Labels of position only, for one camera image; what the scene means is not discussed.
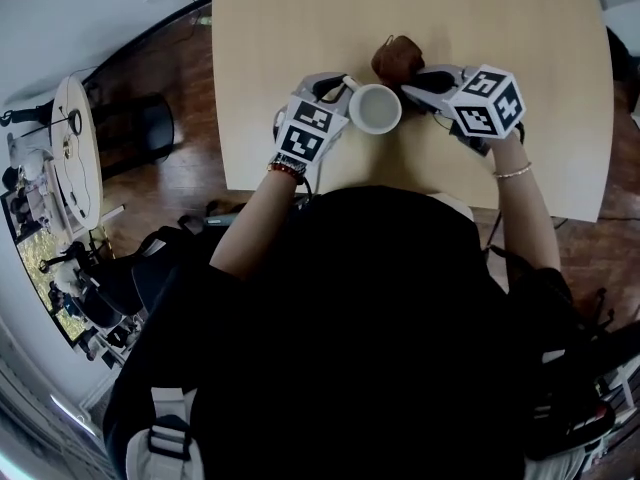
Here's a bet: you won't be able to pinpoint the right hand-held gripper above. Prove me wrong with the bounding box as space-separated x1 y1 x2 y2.
402 64 527 157

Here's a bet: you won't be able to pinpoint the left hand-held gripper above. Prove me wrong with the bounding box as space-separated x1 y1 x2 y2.
272 71 365 165

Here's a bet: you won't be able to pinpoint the white cup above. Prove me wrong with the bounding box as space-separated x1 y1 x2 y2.
348 83 403 136

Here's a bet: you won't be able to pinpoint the brown cloth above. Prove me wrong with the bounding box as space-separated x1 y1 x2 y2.
370 35 426 87

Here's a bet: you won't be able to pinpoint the person's left forearm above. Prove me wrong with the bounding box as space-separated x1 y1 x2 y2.
208 167 306 282

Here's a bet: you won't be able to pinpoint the person's right forearm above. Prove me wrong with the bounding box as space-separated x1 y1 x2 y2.
492 135 562 274

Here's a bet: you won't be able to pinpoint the black round stool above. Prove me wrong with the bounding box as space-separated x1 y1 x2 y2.
92 92 175 169

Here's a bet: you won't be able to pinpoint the person's black shirt torso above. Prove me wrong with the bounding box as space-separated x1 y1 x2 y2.
102 185 576 480

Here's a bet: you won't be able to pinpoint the round white side table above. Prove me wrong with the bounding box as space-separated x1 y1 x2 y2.
51 76 105 231

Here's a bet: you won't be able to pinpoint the black office chair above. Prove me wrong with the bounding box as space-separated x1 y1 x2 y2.
82 217 211 329

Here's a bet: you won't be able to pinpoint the beaded wrist bracelets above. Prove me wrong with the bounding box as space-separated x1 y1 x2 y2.
267 152 307 185

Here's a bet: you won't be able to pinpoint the thin gold bracelet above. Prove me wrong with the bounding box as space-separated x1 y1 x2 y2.
492 161 534 180

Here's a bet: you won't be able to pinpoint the white backpack strap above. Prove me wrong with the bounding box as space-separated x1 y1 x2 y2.
124 386 206 480

